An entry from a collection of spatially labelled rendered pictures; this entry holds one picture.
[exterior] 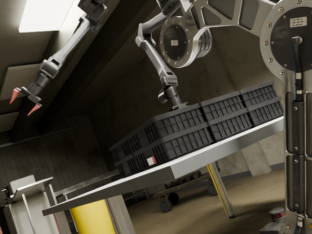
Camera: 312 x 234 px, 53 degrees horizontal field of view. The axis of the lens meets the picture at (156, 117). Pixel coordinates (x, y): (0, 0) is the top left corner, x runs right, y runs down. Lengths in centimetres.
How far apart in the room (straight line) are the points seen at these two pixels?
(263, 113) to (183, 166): 114
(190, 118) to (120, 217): 61
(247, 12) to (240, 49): 368
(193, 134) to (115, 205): 54
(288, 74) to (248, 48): 371
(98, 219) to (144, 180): 245
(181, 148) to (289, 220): 66
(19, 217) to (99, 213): 310
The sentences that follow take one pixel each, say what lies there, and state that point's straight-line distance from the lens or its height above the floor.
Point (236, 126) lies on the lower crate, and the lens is 178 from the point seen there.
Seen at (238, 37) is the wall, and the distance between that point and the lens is 474.
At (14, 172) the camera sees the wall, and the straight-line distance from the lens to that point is 841.
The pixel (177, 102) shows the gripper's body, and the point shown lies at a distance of 167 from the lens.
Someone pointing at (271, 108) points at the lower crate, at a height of 77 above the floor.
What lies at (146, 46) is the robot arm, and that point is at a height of 139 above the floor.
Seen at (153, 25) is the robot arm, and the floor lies 147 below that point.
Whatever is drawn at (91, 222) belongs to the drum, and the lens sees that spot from 340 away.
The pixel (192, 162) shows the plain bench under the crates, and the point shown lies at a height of 68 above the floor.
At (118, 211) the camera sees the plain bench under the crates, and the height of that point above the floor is 59.
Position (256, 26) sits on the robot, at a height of 99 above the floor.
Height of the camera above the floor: 72
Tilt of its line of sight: 8 degrees up
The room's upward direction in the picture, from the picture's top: 21 degrees counter-clockwise
